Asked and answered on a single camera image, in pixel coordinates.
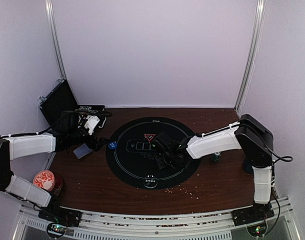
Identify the blue small blind button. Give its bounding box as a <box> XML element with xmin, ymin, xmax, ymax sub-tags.
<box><xmin>107</xmin><ymin>141</ymin><xmax>118</xmax><ymax>150</ymax></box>

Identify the red triangle marker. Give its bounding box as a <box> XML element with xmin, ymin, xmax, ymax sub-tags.
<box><xmin>144</xmin><ymin>133</ymin><xmax>156</xmax><ymax>143</ymax></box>

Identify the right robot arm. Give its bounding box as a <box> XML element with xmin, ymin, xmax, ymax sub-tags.
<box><xmin>150</xmin><ymin>114</ymin><xmax>294</xmax><ymax>221</ymax></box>

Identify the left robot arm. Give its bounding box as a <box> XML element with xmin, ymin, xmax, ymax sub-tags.
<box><xmin>0</xmin><ymin>110</ymin><xmax>113</xmax><ymax>222</ymax></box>

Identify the grey card deck box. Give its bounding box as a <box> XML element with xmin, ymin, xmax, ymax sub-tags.
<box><xmin>73</xmin><ymin>143</ymin><xmax>92</xmax><ymax>160</ymax></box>

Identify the round black poker mat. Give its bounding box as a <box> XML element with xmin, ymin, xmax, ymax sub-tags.
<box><xmin>105</xmin><ymin>117</ymin><xmax>200</xmax><ymax>190</ymax></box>

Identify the black poker set case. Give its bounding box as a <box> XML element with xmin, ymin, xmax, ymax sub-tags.
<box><xmin>38</xmin><ymin>79</ymin><xmax>105</xmax><ymax>125</ymax></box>

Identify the green chip stack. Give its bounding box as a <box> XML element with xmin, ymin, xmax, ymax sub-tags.
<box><xmin>211</xmin><ymin>152</ymin><xmax>222</xmax><ymax>163</ymax></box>

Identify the red patterned tin can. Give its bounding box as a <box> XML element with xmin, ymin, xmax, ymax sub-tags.
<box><xmin>32</xmin><ymin>170</ymin><xmax>64</xmax><ymax>196</ymax></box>

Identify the dark blue mug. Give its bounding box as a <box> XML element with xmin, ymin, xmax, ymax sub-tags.
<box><xmin>242</xmin><ymin>157</ymin><xmax>254</xmax><ymax>175</ymax></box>

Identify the chrome case handle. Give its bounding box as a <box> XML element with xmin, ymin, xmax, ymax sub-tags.
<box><xmin>97</xmin><ymin>117</ymin><xmax>107</xmax><ymax>129</ymax></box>

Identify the aluminium front rail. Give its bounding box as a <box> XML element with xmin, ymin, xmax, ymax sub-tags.
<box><xmin>16</xmin><ymin>196</ymin><xmax>297</xmax><ymax>240</ymax></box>

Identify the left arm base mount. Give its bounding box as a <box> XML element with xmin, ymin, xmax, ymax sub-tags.
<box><xmin>38</xmin><ymin>208</ymin><xmax>82</xmax><ymax>239</ymax></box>

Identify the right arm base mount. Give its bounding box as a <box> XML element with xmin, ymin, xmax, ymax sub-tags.
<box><xmin>231</xmin><ymin>206</ymin><xmax>275</xmax><ymax>238</ymax></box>

